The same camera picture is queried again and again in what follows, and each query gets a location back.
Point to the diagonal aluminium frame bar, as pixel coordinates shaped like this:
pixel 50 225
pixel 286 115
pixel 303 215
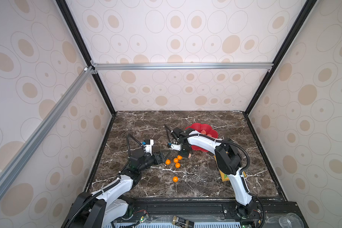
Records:
pixel 18 162

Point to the yellow snack bag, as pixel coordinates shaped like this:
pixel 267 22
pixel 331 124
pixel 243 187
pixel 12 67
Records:
pixel 225 178

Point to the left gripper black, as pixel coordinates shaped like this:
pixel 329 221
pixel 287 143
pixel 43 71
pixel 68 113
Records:
pixel 160 157

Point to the clear plastic cup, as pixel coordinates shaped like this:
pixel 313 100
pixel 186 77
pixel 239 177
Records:
pixel 290 220

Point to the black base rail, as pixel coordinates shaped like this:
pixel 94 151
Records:
pixel 204 214

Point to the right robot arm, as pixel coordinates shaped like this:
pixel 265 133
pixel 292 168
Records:
pixel 232 160

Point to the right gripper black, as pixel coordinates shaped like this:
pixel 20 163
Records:
pixel 185 145

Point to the horizontal aluminium frame bar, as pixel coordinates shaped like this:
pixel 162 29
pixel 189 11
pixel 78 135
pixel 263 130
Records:
pixel 183 66

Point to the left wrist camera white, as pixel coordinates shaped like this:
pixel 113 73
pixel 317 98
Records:
pixel 147 145

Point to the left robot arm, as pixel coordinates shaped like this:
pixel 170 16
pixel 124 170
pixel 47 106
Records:
pixel 94 210

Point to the red flower-shaped fruit bowl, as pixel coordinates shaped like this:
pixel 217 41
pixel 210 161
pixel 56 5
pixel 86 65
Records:
pixel 205 137

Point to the dark glass bottle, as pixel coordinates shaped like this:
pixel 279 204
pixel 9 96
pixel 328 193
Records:
pixel 182 223

